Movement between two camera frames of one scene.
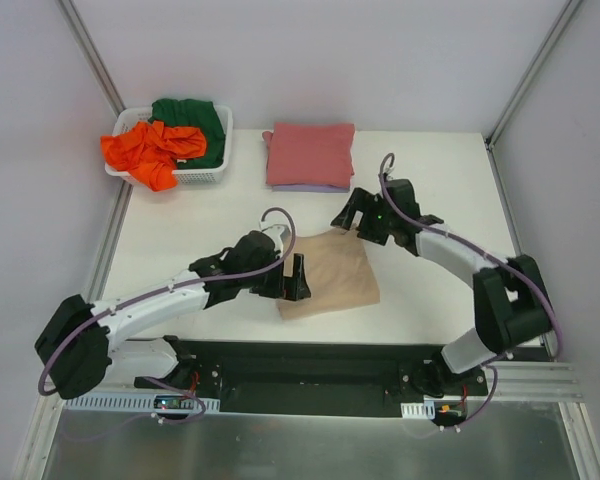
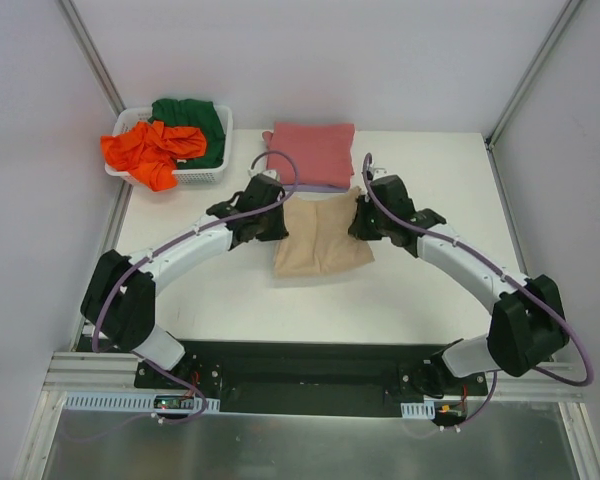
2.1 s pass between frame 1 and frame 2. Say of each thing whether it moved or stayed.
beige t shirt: moved
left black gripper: moved
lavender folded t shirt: stayed
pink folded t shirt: stayed
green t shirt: stayed
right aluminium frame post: stayed
